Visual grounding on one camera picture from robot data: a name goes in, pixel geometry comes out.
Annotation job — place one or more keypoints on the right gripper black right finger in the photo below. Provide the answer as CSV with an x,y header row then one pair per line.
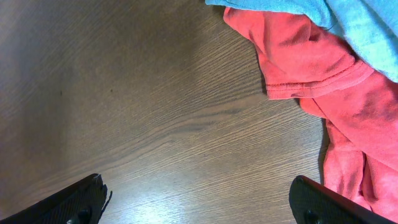
x,y
312,203

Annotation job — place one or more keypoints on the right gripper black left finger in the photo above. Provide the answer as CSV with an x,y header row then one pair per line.
x,y
83,202

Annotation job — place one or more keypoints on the red mesh shirt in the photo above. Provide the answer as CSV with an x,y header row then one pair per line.
x,y
359,105

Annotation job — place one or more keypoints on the light grey-blue shirt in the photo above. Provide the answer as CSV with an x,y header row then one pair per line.
x,y
369,26

